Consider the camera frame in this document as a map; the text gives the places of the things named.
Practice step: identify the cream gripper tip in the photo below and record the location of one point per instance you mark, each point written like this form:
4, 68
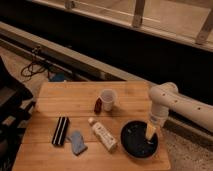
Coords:
150, 131

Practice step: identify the dark ceramic bowl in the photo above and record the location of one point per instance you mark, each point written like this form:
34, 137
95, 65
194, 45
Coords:
134, 142

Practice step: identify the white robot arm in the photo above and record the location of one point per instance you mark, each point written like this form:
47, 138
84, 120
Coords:
166, 97

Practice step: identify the white lotion bottle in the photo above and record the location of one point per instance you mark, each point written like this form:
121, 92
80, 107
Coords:
103, 134

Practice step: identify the translucent plastic cup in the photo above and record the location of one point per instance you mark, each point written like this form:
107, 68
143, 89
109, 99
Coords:
108, 97

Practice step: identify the small brown bottle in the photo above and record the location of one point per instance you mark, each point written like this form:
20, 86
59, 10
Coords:
98, 106

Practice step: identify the blue cloth mitt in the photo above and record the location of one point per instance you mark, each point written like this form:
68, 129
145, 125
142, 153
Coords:
77, 142

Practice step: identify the black white striped box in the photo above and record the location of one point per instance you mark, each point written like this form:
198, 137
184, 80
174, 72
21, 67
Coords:
60, 131

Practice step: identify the blue object on floor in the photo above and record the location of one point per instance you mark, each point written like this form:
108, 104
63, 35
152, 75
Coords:
57, 78

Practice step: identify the black chair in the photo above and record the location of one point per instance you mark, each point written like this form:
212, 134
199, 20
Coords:
12, 94

